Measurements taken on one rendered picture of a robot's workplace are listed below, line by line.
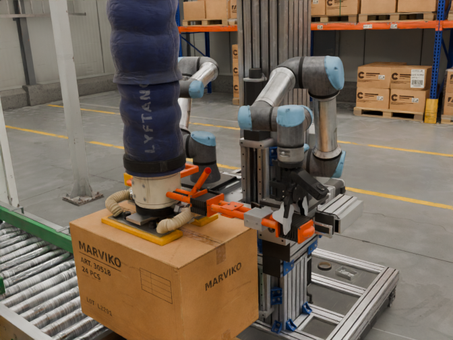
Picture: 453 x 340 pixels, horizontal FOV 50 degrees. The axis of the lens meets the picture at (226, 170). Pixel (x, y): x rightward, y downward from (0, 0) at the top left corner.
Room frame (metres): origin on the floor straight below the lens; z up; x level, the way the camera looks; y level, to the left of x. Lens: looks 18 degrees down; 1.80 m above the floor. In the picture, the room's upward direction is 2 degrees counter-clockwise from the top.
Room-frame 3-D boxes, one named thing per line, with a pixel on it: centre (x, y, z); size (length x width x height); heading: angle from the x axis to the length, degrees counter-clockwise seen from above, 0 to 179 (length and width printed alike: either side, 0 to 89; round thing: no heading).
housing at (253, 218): (1.39, -0.09, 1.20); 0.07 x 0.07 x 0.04; 49
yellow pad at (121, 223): (1.62, 0.32, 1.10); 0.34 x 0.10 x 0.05; 49
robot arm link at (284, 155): (1.32, -0.18, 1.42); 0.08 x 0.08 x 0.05
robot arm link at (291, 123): (1.33, -0.18, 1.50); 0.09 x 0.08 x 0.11; 159
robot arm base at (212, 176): (2.27, 0.11, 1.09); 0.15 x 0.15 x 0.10
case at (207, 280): (1.67, 0.25, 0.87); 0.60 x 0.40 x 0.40; 49
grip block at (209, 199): (1.53, 0.07, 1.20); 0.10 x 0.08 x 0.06; 139
